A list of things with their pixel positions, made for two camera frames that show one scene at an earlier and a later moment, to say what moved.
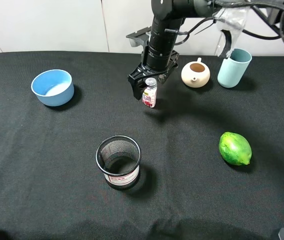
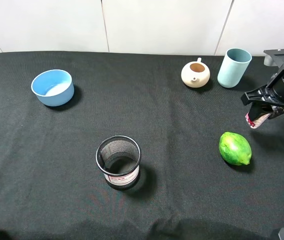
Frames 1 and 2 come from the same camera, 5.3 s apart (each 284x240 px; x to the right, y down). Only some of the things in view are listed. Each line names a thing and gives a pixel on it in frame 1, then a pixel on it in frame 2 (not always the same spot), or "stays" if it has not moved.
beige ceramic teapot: x=195 y=74 stays
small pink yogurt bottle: x=149 y=94 -> x=257 y=122
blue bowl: x=53 y=87 stays
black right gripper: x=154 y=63 -> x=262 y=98
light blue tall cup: x=233 y=69 stays
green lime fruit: x=235 y=148 stays
